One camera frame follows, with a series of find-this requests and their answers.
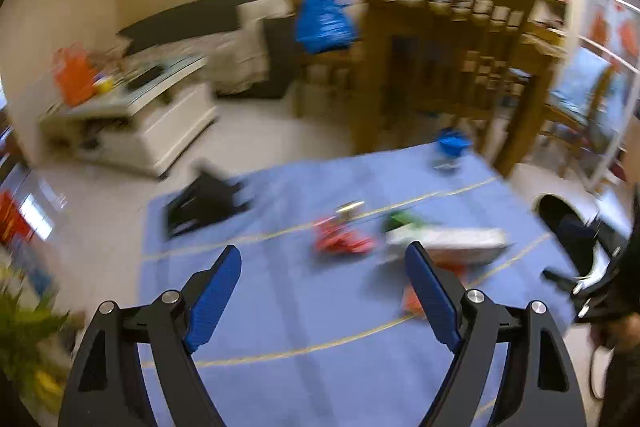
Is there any dark grey sofa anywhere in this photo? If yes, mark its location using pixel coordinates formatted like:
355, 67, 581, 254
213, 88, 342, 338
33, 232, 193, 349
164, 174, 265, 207
117, 0, 302, 101

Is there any person's right hand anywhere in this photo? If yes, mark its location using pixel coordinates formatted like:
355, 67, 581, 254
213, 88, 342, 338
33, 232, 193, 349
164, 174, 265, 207
589, 319, 626, 350

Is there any wooden dining table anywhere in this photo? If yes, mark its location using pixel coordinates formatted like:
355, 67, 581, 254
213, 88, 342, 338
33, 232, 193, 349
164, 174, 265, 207
352, 0, 562, 178

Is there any blue lidded glass jar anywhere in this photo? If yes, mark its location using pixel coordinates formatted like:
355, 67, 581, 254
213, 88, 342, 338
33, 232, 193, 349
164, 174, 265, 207
433, 128, 473, 172

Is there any black phone stand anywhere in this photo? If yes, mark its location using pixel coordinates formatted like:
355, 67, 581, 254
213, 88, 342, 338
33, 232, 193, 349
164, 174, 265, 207
164, 161, 253, 239

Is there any blue plastic bag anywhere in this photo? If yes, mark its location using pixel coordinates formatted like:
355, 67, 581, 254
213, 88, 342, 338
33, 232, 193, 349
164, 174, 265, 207
295, 0, 358, 54

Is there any red snack wrapper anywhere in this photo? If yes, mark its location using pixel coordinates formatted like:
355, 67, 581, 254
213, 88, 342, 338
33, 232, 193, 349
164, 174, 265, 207
314, 200, 375, 256

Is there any black wifi router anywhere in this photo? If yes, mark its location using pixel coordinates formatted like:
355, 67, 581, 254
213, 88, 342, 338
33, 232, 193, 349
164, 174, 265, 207
125, 64, 166, 92

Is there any orange plastic bag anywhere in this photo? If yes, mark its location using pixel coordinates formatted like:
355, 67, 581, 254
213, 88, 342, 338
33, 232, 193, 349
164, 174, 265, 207
53, 44, 96, 107

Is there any near wooden dining chair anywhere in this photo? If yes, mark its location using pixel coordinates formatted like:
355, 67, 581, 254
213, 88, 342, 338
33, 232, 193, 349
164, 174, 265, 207
399, 0, 535, 153

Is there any beige lace sofa cover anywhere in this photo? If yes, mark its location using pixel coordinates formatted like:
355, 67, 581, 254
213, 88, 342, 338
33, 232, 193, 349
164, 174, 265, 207
124, 0, 292, 96

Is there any white coffee table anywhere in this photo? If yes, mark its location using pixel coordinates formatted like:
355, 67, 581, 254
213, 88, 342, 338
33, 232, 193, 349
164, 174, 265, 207
40, 54, 217, 179

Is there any yellow small cup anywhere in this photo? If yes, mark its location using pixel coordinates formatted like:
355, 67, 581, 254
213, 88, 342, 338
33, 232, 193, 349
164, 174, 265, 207
93, 75, 115, 96

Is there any far wooden chair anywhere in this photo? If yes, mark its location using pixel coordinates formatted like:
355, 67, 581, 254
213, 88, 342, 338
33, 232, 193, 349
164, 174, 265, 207
288, 0, 360, 118

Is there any green white medicine box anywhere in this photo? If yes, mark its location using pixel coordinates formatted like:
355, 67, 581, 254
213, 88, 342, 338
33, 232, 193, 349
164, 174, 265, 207
383, 210, 511, 267

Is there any blue checked tablecloth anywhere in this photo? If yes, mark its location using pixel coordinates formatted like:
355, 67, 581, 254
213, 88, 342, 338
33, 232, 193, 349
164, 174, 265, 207
139, 144, 573, 426

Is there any black round trash bin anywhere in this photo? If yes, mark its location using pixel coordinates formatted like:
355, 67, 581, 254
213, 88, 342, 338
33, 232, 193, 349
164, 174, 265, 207
534, 194, 627, 323

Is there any green potted plant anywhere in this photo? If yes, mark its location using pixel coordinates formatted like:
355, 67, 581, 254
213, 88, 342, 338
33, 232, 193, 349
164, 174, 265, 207
1, 285, 70, 416

